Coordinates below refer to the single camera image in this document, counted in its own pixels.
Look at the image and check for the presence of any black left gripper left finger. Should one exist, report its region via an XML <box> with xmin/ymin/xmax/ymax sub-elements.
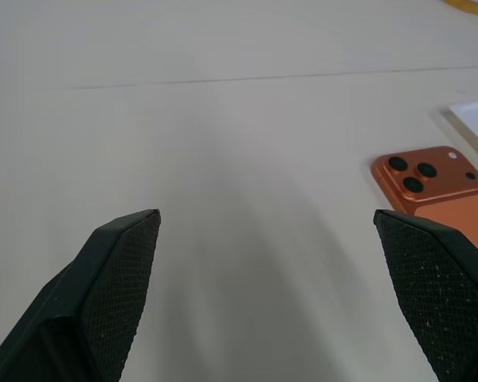
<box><xmin>0</xmin><ymin>209</ymin><xmax>162</xmax><ymax>382</ymax></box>

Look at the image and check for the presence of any yellow tape roll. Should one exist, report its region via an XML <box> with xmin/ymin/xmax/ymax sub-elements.
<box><xmin>442</xmin><ymin>0</ymin><xmax>478</xmax><ymax>18</ymax></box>

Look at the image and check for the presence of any white box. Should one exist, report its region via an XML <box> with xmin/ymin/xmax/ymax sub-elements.
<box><xmin>440</xmin><ymin>98</ymin><xmax>478</xmax><ymax>157</ymax></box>

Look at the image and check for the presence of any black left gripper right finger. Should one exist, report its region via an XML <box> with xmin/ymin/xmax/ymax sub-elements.
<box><xmin>373</xmin><ymin>209</ymin><xmax>478</xmax><ymax>382</ymax></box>

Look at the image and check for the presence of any orange smartphone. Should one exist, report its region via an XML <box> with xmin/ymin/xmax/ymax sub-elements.
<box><xmin>369</xmin><ymin>145</ymin><xmax>478</xmax><ymax>264</ymax></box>

